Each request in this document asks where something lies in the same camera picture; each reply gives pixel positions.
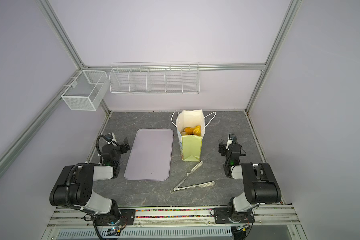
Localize yellow twisted bread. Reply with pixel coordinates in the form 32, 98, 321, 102
193, 125, 201, 136

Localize white kitchen tongs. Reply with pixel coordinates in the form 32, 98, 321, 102
170, 161, 216, 194

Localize round sesame bun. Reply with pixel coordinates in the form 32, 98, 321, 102
184, 127, 194, 135

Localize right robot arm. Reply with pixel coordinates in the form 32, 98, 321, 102
219, 134, 282, 218

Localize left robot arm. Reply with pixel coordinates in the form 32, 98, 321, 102
49, 134, 131, 221

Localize lavender tray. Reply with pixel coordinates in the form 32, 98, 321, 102
124, 129, 174, 181

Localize white mesh box basket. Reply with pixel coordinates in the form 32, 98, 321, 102
62, 70, 109, 111

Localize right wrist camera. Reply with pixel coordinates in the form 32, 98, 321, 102
226, 134, 237, 149

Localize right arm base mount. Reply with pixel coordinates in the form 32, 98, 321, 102
210, 207, 255, 224

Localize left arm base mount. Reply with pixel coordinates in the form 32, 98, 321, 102
95, 209, 136, 226

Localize aluminium front rail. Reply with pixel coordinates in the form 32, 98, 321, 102
46, 205, 302, 229

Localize white wire basket rack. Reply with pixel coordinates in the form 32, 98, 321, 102
109, 62, 200, 95

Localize aluminium frame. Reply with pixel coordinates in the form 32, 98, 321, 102
0, 1, 302, 179

